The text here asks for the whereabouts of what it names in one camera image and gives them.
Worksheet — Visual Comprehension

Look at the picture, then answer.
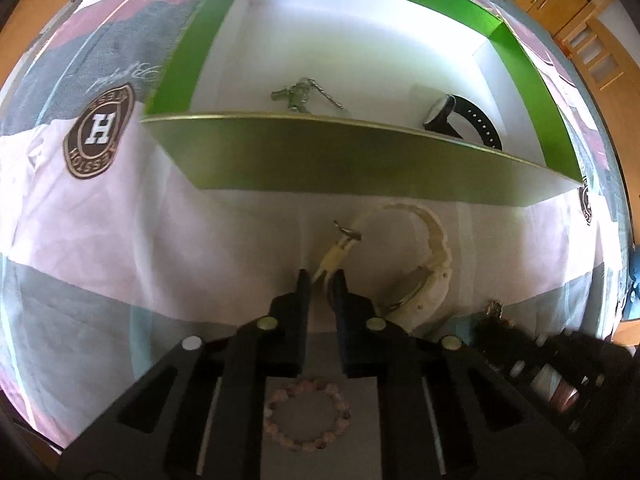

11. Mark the white plastic wristwatch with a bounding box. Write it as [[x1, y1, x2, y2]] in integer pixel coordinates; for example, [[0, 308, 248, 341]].
[[311, 200, 454, 333]]

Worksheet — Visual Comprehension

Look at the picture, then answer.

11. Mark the black wristwatch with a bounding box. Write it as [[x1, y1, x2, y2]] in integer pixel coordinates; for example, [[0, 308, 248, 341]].
[[422, 94, 503, 151]]

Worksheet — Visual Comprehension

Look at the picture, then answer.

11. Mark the silver charm keychain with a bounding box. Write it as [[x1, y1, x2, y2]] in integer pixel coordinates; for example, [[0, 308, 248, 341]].
[[270, 77, 345, 114]]

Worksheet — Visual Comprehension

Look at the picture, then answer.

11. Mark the patterned pink grey bedsheet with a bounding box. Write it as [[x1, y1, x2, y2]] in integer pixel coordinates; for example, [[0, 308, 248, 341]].
[[1, 0, 629, 445]]

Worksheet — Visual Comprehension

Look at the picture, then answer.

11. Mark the green cardboard box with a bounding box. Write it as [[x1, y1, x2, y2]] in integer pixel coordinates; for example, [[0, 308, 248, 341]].
[[142, 0, 582, 206]]

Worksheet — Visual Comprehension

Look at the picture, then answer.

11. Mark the wooden chair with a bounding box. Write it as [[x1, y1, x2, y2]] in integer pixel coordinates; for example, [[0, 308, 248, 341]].
[[554, 0, 640, 106]]

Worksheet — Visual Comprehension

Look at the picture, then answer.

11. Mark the pink bead bracelet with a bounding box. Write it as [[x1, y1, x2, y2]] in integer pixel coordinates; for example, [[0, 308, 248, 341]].
[[262, 378, 353, 454]]

